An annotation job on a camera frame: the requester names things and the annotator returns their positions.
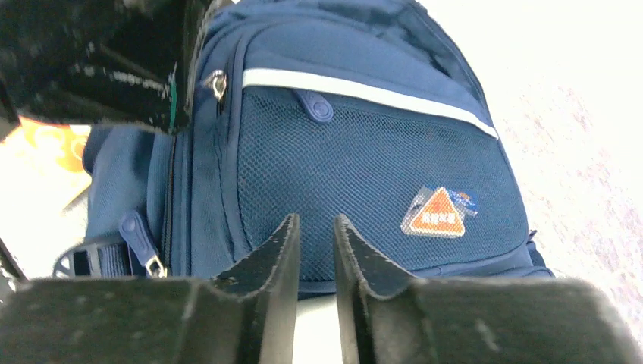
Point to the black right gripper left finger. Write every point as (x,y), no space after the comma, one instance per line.
(245,315)

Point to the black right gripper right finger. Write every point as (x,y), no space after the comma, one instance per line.
(387,315)

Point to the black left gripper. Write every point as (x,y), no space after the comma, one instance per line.
(108,63)

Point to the orange spiral notebook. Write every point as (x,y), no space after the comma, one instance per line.
(41,164)

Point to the navy blue student backpack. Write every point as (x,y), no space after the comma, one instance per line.
(317,108)

